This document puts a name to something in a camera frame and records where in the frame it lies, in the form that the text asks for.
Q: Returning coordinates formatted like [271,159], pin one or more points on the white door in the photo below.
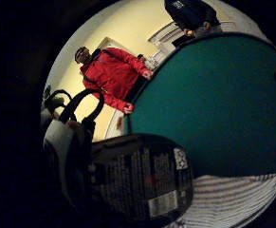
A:
[167,36]

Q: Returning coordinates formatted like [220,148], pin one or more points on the the person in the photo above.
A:
[235,199]

